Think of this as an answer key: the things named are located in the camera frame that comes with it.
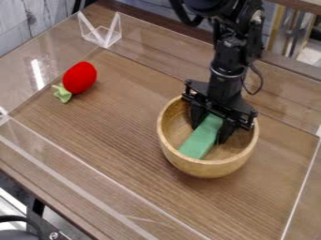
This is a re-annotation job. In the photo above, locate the black table leg clamp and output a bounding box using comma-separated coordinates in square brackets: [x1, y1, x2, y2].
[0, 196, 73, 240]

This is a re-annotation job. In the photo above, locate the clear acrylic corner bracket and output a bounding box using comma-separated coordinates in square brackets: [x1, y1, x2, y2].
[77, 11, 122, 49]

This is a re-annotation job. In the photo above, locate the red plush strawberry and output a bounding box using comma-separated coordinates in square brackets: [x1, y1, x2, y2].
[51, 61, 98, 103]

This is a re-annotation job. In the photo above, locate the green rectangular block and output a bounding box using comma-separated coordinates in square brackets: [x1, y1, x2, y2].
[180, 114, 224, 159]

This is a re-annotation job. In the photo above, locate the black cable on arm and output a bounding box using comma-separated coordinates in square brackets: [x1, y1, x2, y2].
[241, 60, 265, 97]

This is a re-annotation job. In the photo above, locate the brown wooden bowl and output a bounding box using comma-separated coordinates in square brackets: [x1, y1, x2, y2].
[157, 97, 260, 178]

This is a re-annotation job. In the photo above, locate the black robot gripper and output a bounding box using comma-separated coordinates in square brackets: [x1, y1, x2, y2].
[182, 67, 259, 144]

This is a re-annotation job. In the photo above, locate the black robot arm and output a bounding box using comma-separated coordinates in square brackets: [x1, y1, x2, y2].
[170, 0, 265, 143]

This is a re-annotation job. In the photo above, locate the gold metal furniture frame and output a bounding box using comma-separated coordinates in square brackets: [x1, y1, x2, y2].
[264, 1, 321, 59]

